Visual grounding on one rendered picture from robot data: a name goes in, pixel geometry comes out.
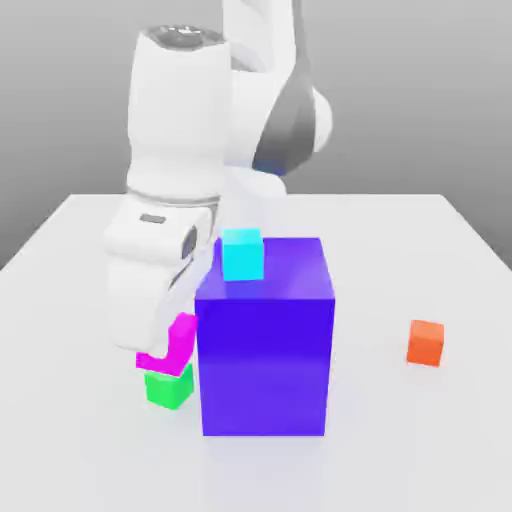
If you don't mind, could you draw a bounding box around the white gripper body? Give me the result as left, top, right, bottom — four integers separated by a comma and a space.
106, 249, 213, 356

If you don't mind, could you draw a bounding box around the large blue box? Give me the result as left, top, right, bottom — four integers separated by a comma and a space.
194, 236, 336, 438

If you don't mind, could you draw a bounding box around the small cyan cube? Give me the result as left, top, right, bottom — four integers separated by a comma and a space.
220, 227, 266, 283

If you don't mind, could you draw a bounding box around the small green cube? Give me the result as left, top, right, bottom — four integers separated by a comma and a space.
144, 362, 196, 412

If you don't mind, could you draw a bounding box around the small orange cube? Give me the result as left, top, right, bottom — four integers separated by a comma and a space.
406, 318, 446, 368

